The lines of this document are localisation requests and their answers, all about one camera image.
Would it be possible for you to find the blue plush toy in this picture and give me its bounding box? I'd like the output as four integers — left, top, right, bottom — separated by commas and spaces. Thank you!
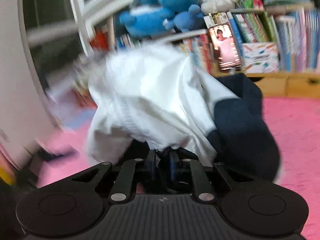
119, 0, 204, 39

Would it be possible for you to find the white patterned box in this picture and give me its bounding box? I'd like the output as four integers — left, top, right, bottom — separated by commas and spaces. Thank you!
242, 42, 279, 73

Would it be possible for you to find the wooden drawer organizer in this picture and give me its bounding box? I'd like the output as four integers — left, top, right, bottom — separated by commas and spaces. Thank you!
212, 71, 320, 99

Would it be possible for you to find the pink patterned table cloth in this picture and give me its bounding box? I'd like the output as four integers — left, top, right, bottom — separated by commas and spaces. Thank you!
37, 98, 319, 239

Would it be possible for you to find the smartphone with lit screen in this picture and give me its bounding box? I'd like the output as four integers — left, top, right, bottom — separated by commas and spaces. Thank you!
209, 23, 241, 72

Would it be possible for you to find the white plush toy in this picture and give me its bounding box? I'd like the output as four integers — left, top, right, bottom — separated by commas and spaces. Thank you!
200, 0, 239, 15

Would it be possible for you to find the white and navy jacket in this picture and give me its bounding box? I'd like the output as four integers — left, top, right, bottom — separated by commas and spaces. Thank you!
86, 44, 281, 181

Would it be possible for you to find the row of colourful books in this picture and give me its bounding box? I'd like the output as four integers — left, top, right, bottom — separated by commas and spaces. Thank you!
178, 8, 319, 75

